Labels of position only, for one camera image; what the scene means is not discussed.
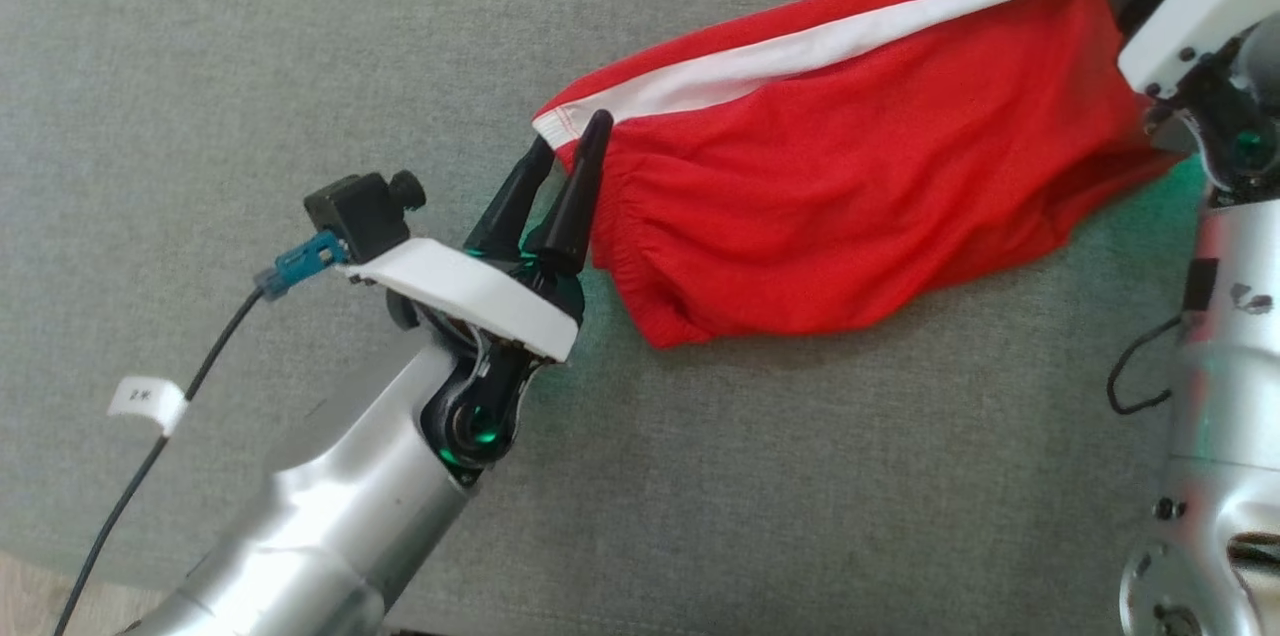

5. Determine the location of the white cable label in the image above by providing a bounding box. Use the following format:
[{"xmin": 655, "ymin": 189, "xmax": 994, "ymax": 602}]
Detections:
[{"xmin": 107, "ymin": 375, "xmax": 189, "ymax": 437}]

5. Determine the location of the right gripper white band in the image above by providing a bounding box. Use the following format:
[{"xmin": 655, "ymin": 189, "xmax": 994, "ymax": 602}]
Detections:
[{"xmin": 1085, "ymin": 0, "xmax": 1280, "ymax": 100}]

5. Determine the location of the red garment with white stripes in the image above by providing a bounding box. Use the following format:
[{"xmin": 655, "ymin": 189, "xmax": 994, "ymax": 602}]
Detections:
[{"xmin": 530, "ymin": 0, "xmax": 1186, "ymax": 350}]

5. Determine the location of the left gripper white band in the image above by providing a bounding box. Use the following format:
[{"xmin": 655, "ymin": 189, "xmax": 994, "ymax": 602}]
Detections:
[{"xmin": 338, "ymin": 109, "xmax": 614, "ymax": 363}]

